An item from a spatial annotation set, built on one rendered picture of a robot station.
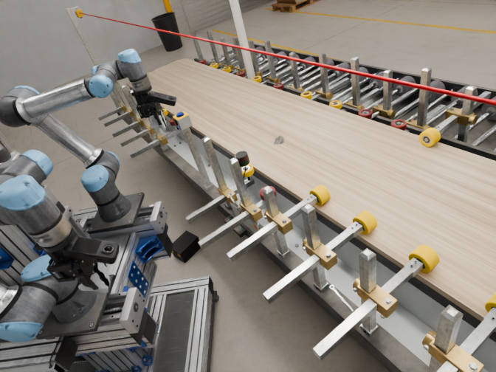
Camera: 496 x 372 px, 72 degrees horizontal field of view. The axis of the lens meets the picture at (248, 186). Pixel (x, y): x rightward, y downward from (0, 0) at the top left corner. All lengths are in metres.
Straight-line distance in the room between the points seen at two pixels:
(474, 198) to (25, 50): 8.55
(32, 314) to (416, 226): 1.34
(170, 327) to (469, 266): 1.59
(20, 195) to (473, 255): 1.33
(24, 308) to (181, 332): 1.14
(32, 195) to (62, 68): 8.32
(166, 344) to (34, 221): 1.50
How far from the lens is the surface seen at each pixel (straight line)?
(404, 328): 1.54
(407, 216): 1.51
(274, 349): 2.21
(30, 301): 1.24
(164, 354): 2.16
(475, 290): 1.33
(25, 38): 8.97
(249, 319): 2.33
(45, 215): 0.81
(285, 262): 1.62
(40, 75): 9.08
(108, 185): 1.61
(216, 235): 1.61
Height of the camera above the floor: 1.97
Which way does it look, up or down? 37 degrees down
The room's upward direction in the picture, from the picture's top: 17 degrees counter-clockwise
